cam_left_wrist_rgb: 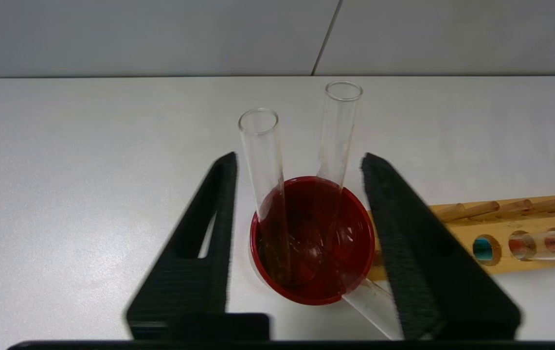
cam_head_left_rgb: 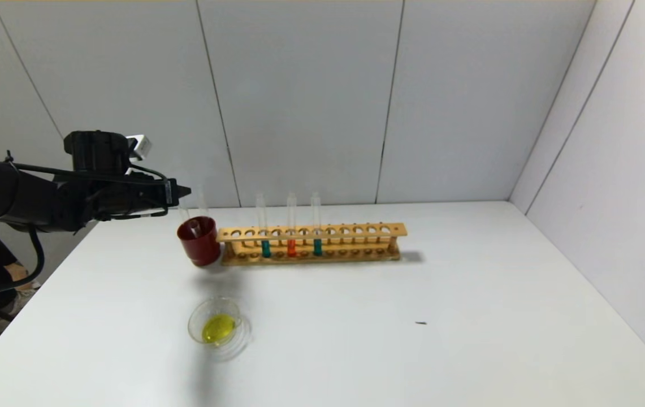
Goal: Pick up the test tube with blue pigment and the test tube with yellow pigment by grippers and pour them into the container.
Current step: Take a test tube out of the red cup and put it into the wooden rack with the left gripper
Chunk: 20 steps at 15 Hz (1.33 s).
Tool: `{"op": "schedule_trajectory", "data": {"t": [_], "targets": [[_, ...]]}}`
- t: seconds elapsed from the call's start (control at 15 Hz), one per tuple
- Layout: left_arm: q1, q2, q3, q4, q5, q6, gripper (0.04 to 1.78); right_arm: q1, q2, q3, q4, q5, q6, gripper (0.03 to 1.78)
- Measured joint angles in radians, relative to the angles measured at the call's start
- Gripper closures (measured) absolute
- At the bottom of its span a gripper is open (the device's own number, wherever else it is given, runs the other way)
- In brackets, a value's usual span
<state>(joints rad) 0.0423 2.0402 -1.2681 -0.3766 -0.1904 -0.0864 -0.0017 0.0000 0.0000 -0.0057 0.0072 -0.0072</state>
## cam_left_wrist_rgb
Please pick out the long empty glass test tube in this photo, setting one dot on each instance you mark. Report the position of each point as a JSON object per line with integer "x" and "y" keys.
{"x": 338, "y": 136}

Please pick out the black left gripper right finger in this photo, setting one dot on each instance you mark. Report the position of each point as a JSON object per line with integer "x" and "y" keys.
{"x": 442, "y": 291}

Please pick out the wooden test tube rack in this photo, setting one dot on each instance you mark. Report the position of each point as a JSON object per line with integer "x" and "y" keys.
{"x": 467, "y": 228}

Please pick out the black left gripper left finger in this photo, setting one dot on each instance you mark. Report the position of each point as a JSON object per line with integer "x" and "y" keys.
{"x": 185, "y": 291}

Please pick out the dark red cup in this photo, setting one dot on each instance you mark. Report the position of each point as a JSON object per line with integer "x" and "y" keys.
{"x": 350, "y": 228}

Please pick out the short empty glass test tube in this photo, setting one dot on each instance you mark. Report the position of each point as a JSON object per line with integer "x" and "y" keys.
{"x": 369, "y": 306}

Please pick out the test tube with yellow pigment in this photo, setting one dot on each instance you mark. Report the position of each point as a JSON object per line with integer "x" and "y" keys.
{"x": 262, "y": 160}

